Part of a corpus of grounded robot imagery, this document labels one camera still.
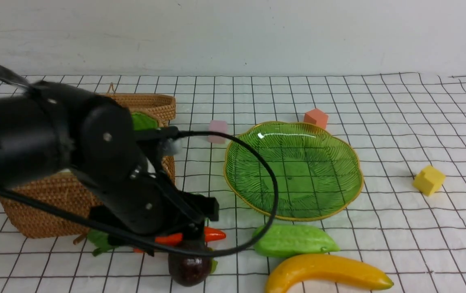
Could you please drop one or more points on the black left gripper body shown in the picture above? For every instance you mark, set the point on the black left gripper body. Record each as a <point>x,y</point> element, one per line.
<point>172,211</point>

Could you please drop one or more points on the orange toy carrot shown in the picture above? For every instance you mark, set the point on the orange toy carrot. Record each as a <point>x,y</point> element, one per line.
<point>103,243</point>

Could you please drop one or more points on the dark purple toy fruit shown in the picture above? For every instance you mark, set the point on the dark purple toy fruit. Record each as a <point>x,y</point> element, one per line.
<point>190,271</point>

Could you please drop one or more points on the green toy cucumber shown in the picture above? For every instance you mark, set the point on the green toy cucumber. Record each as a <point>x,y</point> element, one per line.
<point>285,241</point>

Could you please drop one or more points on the yellow toy banana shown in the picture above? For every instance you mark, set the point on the yellow toy banana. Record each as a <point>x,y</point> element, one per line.
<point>333,268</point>

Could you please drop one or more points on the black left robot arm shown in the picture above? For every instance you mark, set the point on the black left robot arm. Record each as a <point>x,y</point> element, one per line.
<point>46,127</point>

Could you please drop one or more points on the pink foam cube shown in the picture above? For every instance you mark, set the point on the pink foam cube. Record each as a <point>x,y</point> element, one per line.
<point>217,126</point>

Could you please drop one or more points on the woven rattan basket lid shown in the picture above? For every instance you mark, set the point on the woven rattan basket lid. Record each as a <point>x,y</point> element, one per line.
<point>160,105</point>

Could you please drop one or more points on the woven rattan basket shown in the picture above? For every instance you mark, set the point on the woven rattan basket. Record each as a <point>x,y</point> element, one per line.
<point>64,191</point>

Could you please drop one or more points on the green glass leaf plate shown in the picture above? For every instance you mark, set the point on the green glass leaf plate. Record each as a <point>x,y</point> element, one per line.
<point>318,174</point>

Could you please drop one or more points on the orange foam cube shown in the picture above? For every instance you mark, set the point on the orange foam cube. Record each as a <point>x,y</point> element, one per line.
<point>316,117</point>

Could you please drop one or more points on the yellow foam cube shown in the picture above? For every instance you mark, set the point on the yellow foam cube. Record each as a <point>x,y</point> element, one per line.
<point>429,180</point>

